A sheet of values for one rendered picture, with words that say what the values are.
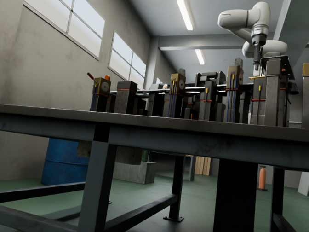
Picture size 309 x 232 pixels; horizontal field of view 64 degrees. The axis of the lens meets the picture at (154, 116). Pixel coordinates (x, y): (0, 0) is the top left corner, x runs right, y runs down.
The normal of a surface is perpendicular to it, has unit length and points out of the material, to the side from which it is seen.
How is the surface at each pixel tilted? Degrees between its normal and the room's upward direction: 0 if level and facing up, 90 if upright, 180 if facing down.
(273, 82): 90
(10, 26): 90
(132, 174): 90
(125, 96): 90
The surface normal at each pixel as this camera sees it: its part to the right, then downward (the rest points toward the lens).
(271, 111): -0.56, -0.20
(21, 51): 0.94, 0.07
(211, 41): -0.32, -0.18
